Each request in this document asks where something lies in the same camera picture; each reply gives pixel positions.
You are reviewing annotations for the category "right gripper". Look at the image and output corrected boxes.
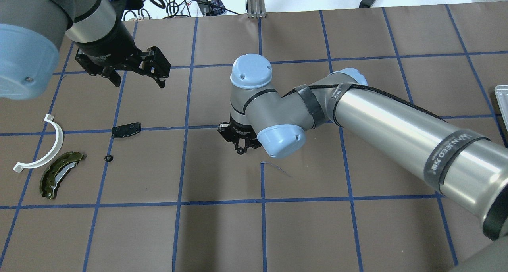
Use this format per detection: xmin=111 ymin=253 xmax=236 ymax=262
xmin=217 ymin=122 xmax=262 ymax=155

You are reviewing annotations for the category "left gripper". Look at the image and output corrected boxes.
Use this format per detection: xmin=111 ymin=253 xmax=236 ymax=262
xmin=75 ymin=26 xmax=171 ymax=89

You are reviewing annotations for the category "black bearing gear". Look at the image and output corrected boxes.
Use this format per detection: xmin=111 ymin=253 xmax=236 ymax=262
xmin=104 ymin=154 xmax=113 ymax=163

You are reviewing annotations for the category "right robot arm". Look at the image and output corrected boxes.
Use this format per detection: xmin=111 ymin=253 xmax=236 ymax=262
xmin=217 ymin=53 xmax=508 ymax=272

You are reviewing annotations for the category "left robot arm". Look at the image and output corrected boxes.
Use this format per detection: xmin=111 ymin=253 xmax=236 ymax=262
xmin=0 ymin=0 xmax=171 ymax=100

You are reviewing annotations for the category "silver ribbed metal tray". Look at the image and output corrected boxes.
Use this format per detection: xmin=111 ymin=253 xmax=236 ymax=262
xmin=494 ymin=85 xmax=508 ymax=129

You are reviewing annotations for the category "small black rectangular plate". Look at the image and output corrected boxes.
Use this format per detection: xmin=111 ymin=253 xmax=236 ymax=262
xmin=111 ymin=122 xmax=142 ymax=139

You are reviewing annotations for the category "dark green curved part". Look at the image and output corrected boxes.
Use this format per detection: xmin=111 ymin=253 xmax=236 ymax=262
xmin=39 ymin=151 xmax=85 ymax=199

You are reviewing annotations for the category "white curved bracket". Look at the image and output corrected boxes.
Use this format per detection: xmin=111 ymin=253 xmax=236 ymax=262
xmin=13 ymin=114 xmax=64 ymax=173

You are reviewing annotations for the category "aluminium frame post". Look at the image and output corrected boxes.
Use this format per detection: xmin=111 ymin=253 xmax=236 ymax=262
xmin=246 ymin=0 xmax=266 ymax=19

